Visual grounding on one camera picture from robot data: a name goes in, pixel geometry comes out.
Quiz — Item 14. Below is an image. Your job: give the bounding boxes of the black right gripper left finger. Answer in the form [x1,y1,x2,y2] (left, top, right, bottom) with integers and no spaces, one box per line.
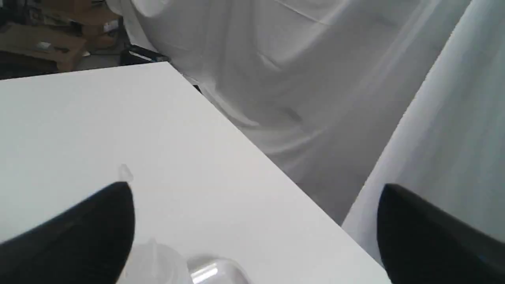
[0,182,135,284]

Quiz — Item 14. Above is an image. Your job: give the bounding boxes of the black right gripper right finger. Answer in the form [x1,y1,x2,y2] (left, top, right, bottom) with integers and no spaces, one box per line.
[377,183,505,284]

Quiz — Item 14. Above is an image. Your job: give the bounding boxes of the translucent plastic squeeze bottle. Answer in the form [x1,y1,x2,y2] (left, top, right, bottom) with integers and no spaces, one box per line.
[118,163,253,284]

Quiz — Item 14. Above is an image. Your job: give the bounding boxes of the white backdrop cloth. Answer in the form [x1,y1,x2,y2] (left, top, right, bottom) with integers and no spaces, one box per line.
[107,0,504,262]

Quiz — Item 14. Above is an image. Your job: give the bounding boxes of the brown cardboard boxes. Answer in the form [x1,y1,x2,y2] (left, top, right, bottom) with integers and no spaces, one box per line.
[0,0,123,79]

